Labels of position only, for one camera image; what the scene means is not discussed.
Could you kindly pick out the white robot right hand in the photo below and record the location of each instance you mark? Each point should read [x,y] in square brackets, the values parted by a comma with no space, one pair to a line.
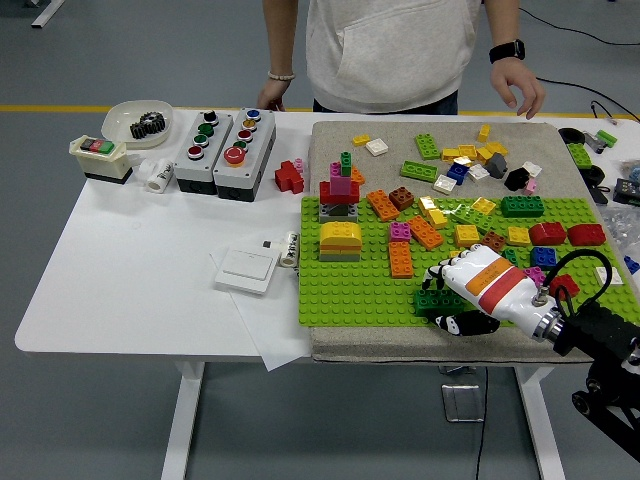
[500,285]

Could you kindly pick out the person's left hand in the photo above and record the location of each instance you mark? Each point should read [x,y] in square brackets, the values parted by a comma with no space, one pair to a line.
[515,85]

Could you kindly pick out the person's right hand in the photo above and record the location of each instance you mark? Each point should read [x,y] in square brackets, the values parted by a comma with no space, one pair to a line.
[272,95]

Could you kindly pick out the yellow small brick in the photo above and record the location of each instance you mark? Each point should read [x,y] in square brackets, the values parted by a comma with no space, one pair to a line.
[484,134]
[361,140]

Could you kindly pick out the red four-stud brick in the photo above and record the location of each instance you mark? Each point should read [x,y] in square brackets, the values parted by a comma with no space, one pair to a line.
[570,286]

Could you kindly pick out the dark green eight-stud brick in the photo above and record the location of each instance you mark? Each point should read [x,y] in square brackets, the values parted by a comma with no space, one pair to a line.
[522,206]
[430,302]

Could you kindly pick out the person's left forearm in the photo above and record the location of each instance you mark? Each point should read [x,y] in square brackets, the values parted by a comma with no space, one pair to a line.
[500,22]

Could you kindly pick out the person's right forearm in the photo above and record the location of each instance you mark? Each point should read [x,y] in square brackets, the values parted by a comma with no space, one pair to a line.
[282,40]

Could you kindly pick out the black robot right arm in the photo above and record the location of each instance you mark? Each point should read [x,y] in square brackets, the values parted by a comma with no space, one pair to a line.
[600,325]

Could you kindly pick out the dark green small brick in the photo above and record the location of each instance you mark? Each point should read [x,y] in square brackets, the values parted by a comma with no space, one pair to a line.
[346,164]
[511,256]

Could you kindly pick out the pink four-stud brick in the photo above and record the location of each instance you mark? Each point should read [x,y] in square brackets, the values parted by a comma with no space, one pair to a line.
[536,275]
[400,232]

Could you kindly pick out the brown four-stud brick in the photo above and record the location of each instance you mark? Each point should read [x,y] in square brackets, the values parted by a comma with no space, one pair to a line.
[493,241]
[401,198]

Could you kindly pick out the blue four-stud brick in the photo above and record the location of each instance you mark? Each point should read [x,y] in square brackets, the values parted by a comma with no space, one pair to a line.
[544,257]
[456,174]

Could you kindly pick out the red rounded brick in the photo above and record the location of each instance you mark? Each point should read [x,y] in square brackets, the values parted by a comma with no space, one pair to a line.
[586,235]
[547,234]

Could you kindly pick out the small pink brick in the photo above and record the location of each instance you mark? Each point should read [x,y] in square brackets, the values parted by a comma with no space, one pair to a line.
[531,187]
[299,164]

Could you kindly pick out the lime green eight-stud brick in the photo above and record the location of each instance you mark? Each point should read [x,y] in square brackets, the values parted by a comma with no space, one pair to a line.
[427,146]
[470,216]
[419,171]

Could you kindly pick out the grey sloped brick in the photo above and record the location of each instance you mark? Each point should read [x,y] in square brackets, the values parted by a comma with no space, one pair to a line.
[498,166]

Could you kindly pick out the red cross-shaped brick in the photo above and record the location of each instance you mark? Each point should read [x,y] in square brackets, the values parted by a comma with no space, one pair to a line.
[287,177]

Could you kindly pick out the orange eight-stud brick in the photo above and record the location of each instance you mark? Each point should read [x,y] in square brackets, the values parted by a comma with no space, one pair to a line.
[425,232]
[382,205]
[401,260]

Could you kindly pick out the black brick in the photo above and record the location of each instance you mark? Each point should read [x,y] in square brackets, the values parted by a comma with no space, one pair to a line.
[516,179]

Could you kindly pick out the lime green small brick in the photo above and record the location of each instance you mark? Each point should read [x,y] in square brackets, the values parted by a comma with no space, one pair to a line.
[606,137]

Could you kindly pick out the red wide brick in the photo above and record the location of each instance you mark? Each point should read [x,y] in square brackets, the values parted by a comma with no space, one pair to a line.
[325,194]

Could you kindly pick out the pink tall brick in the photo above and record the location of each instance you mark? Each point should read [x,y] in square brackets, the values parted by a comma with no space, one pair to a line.
[341,187]

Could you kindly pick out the orange small brick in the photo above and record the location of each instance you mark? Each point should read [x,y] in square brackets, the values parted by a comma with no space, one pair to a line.
[358,176]

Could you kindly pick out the grey studded base brick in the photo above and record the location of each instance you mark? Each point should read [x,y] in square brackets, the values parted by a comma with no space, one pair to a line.
[339,217]

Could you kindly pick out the green studded baseplate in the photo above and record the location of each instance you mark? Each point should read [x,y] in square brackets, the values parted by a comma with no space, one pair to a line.
[350,300]

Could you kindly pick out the yellow rounded brick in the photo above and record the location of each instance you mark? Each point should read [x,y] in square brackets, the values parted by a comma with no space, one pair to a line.
[340,232]

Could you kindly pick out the black wristwatch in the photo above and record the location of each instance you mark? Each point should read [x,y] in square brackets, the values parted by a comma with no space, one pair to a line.
[507,51]

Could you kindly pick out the grey emergency-stop control box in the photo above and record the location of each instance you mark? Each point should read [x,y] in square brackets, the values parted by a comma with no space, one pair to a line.
[255,150]

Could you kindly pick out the grey-brown foam mat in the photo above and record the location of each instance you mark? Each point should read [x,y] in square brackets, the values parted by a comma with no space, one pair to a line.
[340,142]

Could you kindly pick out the grey four-button control box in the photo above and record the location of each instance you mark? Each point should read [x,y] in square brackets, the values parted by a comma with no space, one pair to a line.
[210,150]

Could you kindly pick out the white square tile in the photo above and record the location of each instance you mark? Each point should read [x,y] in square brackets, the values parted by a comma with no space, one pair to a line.
[478,172]
[532,169]
[376,147]
[619,278]
[444,184]

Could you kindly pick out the yellow glossy tile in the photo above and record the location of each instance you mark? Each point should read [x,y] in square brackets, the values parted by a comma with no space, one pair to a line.
[461,161]

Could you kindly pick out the silver floor outlet box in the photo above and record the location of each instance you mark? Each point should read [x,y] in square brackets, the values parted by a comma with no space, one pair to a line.
[462,402]

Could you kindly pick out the person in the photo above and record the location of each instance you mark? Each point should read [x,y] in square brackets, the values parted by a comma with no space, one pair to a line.
[390,50]

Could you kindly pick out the black metal gear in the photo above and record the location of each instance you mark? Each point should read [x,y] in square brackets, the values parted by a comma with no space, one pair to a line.
[147,125]

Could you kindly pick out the small black item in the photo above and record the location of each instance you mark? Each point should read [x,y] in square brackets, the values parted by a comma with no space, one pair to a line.
[599,195]

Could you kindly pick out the white pipe tee fitting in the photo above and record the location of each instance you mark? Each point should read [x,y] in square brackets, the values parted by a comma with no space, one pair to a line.
[160,175]

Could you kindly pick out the clear plastic bag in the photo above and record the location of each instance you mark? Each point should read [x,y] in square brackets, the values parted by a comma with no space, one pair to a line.
[622,215]

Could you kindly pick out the small black white adapter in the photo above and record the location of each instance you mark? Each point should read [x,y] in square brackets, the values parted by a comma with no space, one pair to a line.
[269,244]

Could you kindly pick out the bag of blue parts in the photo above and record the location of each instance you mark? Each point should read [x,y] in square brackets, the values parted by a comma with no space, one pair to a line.
[635,174]

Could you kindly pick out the white table leg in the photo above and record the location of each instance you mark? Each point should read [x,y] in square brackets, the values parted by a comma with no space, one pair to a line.
[542,430]
[182,425]

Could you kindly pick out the white plastic bowl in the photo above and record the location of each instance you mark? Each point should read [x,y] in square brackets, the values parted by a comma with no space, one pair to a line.
[120,120]

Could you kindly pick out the black display device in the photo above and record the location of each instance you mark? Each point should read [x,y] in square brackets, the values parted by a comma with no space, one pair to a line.
[627,191]

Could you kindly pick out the white printed cylinder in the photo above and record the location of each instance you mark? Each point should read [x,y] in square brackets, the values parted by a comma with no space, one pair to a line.
[289,250]

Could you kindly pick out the orange thin plate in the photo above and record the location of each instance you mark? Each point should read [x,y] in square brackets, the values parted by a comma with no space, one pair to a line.
[341,247]

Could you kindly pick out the white paper sheet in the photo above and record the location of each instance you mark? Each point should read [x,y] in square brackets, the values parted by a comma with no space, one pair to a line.
[270,340]

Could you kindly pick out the white furniture foot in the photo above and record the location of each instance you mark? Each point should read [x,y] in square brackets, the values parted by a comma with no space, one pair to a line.
[47,12]

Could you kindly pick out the white wall switch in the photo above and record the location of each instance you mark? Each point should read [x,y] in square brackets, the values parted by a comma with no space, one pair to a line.
[247,270]

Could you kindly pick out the cream switch box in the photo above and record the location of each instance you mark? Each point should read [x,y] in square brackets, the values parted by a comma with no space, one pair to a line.
[100,162]

